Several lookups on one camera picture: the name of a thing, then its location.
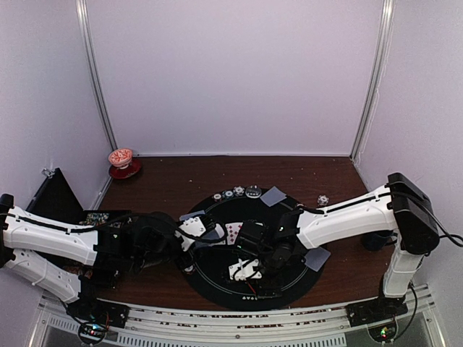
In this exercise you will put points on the blue playing card deck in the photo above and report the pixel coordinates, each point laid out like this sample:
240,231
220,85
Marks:
218,234

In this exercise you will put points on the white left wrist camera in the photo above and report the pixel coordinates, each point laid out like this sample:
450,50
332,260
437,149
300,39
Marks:
191,227

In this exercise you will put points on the clear acrylic dealer button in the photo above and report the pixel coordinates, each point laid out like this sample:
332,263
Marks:
253,191

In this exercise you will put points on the black poker chip case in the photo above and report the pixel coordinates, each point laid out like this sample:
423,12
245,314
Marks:
55,200

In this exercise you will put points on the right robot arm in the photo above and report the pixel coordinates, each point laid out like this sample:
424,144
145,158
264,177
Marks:
398,208

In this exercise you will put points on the dark blue mug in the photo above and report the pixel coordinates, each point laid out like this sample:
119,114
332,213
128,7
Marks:
375,241

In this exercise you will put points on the black white chip stack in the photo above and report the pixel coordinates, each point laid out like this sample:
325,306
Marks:
323,200

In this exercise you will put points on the aluminium frame post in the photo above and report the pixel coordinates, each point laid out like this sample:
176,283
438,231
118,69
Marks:
84,23
379,63

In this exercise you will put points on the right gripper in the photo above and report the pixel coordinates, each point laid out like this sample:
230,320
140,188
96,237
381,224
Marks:
265,290

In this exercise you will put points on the red patterned bowl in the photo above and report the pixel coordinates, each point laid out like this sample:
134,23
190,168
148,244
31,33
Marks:
121,158

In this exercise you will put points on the face up diamonds card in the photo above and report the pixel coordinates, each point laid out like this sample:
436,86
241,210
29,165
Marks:
232,232

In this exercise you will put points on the green chip top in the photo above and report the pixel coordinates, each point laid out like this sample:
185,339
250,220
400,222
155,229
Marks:
227,194

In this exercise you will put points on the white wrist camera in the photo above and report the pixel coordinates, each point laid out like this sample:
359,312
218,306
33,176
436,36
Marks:
191,227
245,270

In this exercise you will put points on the left aluminium frame post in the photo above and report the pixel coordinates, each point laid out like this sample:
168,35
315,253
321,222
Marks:
84,23

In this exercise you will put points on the playing card seat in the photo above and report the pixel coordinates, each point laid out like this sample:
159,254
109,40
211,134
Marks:
190,215

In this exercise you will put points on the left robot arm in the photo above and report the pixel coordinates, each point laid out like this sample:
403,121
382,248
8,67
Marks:
126,242

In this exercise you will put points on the front aluminium rail base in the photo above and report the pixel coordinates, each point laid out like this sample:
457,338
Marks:
326,325

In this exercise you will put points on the blue white chip top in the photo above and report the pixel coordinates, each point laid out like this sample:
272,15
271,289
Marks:
238,191

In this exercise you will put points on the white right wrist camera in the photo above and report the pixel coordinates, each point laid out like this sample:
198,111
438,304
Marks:
245,270

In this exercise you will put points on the right aluminium frame post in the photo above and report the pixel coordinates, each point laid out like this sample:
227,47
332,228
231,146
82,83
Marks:
379,63

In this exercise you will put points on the round black poker mat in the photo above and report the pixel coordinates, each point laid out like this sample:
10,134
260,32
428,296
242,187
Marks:
217,278

